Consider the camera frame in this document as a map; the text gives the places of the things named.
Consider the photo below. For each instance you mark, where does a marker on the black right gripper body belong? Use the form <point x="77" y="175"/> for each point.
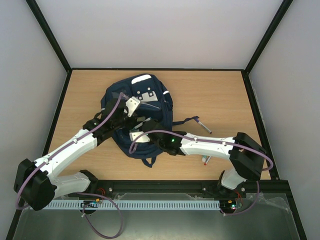
<point x="146" y="126"/>

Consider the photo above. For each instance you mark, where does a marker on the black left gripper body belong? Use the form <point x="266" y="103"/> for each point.
<point x="118" y="124"/>

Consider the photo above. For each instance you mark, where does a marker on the navy blue student backpack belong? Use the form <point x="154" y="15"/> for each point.
<point x="155" y="103"/>

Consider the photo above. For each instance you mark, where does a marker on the purple capped white marker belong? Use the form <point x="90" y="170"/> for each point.
<point x="203" y="126"/>

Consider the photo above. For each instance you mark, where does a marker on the red capped white marker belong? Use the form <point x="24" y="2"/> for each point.
<point x="207" y="160"/>

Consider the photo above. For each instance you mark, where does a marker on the green capped white marker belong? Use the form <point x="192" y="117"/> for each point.
<point x="135" y="128"/>

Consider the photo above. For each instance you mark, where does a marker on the green white glue stick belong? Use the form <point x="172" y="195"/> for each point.
<point x="204" y="158"/>

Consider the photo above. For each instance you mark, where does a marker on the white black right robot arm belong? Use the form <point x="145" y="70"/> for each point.
<point x="246" y="156"/>

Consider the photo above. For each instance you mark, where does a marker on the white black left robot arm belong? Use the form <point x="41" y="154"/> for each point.
<point x="38" y="182"/>

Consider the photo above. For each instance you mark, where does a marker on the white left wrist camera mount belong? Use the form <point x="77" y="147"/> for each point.
<point x="132" y="104"/>

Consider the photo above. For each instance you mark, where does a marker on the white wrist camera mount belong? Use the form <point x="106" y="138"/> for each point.
<point x="132" y="104"/>
<point x="139" y="137"/>

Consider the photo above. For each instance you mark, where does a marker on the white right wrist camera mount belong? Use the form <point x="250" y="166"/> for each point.
<point x="139" y="137"/>

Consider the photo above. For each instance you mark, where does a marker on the light blue slotted cable duct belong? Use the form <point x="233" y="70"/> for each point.
<point x="170" y="205"/>

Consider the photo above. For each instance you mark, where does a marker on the black aluminium frame rail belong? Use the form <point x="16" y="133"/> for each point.
<point x="206" y="188"/>

